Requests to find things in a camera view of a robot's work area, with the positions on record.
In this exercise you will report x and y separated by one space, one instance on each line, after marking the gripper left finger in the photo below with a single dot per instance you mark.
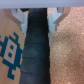
19 17

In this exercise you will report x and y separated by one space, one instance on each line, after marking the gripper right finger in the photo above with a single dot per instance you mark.
54 19

